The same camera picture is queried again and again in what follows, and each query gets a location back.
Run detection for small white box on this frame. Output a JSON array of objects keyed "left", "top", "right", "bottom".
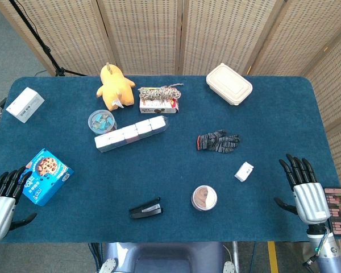
[{"left": 234, "top": 161, "right": 255, "bottom": 183}]

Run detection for blue table mat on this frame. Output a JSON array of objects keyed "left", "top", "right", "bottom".
[{"left": 0, "top": 75, "right": 341, "bottom": 245}]

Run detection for grey knit work glove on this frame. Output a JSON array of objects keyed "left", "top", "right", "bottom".
[{"left": 196, "top": 130, "right": 241, "bottom": 155}]

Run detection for black stapler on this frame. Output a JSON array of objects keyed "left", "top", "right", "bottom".
[{"left": 128, "top": 196, "right": 164, "bottom": 220}]

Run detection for wrapped tissue pack row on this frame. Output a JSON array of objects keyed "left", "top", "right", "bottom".
[{"left": 94, "top": 115, "right": 169, "bottom": 154}]

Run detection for right arm wrist cable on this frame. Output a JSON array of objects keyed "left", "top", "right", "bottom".
[{"left": 302, "top": 226, "right": 331, "bottom": 267}]

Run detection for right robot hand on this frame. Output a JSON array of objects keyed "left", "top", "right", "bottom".
[{"left": 274, "top": 153, "right": 332, "bottom": 226}]

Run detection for black tripod stand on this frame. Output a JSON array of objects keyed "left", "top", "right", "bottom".
[{"left": 7, "top": 0, "right": 88, "bottom": 77}]

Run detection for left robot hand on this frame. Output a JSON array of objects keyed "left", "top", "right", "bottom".
[{"left": 0, "top": 166, "right": 38, "bottom": 242}]

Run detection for clear jar of binder clips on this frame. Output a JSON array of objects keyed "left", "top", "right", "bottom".
[{"left": 87, "top": 109, "right": 118, "bottom": 135}]

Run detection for yellow plush toy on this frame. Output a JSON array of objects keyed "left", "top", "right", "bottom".
[{"left": 95, "top": 62, "right": 136, "bottom": 112}]

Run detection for smartphone in red case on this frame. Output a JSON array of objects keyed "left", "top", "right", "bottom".
[{"left": 323, "top": 186, "right": 341, "bottom": 237}]

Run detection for blue cookie box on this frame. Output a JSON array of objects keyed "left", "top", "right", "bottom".
[{"left": 20, "top": 147, "right": 75, "bottom": 207}]

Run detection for braided rope bundle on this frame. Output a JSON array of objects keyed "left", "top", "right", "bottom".
[{"left": 138, "top": 82, "right": 185, "bottom": 101}]

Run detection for grey blue robot torso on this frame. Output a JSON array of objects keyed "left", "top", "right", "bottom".
[{"left": 99, "top": 241, "right": 237, "bottom": 273}]

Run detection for clear jar of rubber bands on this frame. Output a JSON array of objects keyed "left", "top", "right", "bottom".
[{"left": 190, "top": 184, "right": 218, "bottom": 212}]

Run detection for white red snack box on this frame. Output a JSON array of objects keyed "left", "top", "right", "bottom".
[{"left": 139, "top": 97, "right": 180, "bottom": 115}]

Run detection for blue torso cables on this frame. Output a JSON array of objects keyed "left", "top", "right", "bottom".
[{"left": 87, "top": 242, "right": 103, "bottom": 273}]

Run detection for white cardboard box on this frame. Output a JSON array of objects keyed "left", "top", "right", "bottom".
[{"left": 5, "top": 86, "right": 45, "bottom": 124}]

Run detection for beige lidded food container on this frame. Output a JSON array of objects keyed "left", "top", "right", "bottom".
[{"left": 205, "top": 62, "right": 253, "bottom": 106}]

